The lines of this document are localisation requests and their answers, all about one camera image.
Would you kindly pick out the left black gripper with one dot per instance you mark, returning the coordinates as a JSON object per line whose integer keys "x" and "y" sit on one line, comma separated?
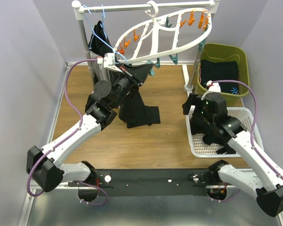
{"x": 142, "y": 70}

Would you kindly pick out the white round clip hanger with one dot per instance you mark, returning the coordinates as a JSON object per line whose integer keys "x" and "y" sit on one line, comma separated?
{"x": 172, "y": 28}

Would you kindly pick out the white clothes rack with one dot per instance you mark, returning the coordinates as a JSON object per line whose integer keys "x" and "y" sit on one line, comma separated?
{"x": 80, "y": 14}

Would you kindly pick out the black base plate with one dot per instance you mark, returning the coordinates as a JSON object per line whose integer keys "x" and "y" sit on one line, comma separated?
{"x": 156, "y": 182}

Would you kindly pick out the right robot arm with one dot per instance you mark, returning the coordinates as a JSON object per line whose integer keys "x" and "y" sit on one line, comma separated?
{"x": 210, "y": 117}

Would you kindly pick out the teal plastic clip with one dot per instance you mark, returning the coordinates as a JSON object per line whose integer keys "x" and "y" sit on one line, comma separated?
{"x": 154, "y": 64}

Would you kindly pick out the green laundry bin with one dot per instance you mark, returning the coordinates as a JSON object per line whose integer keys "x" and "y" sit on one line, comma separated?
{"x": 224, "y": 53}

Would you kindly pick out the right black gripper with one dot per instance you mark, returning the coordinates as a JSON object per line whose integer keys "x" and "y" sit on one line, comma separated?
{"x": 194, "y": 99}

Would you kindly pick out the black cloth in bin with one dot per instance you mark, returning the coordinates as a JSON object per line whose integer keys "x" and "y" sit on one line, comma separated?
{"x": 210, "y": 71}

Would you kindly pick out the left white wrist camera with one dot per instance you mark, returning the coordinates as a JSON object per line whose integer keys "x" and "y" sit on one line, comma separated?
{"x": 108, "y": 63}

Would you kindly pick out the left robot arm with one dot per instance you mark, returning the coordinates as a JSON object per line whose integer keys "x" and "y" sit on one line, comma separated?
{"x": 46, "y": 165}

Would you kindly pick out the white perforated basket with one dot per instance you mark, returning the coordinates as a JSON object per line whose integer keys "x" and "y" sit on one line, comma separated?
{"x": 202, "y": 150}

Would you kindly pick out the black hanging garment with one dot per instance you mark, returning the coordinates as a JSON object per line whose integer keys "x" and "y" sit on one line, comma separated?
{"x": 133, "y": 111}

